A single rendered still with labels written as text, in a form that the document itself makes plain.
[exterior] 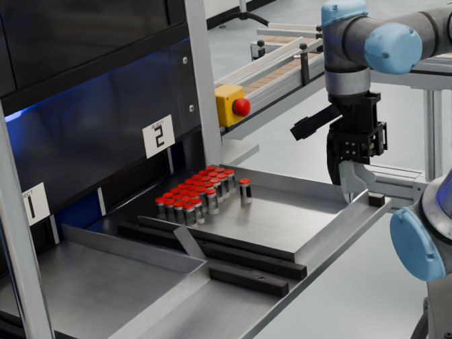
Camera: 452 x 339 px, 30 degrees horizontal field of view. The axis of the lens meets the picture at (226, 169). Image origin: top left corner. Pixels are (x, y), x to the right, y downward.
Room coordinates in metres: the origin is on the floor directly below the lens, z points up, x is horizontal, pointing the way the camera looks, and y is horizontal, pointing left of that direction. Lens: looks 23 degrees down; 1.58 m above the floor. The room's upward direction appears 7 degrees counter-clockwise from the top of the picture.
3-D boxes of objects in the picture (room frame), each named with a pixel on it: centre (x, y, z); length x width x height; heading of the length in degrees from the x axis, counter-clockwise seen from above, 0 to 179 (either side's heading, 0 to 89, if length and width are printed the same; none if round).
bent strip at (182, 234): (1.25, 0.04, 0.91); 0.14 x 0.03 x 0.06; 52
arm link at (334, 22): (1.35, -0.22, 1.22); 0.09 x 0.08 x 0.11; 24
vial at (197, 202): (1.42, 0.06, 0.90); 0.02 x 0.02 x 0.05
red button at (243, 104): (1.72, -0.05, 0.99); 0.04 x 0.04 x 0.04; 52
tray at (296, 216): (1.41, -0.04, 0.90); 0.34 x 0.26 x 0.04; 51
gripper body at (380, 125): (1.35, -0.23, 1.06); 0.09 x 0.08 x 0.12; 52
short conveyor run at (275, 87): (2.06, -0.08, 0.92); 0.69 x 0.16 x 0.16; 142
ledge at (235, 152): (1.78, 0.01, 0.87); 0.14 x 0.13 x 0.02; 52
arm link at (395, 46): (1.27, -0.28, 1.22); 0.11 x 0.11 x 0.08; 24
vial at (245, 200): (1.48, -0.03, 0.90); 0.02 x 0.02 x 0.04
